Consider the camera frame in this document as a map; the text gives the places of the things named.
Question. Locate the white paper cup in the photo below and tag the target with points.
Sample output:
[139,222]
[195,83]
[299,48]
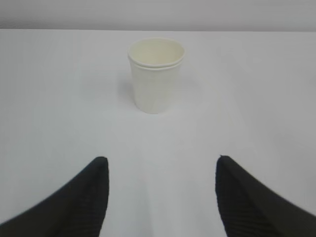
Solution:
[155,65]

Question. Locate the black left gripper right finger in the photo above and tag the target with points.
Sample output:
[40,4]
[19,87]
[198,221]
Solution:
[248,208]

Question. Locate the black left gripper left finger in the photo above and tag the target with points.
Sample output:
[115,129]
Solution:
[77,209]

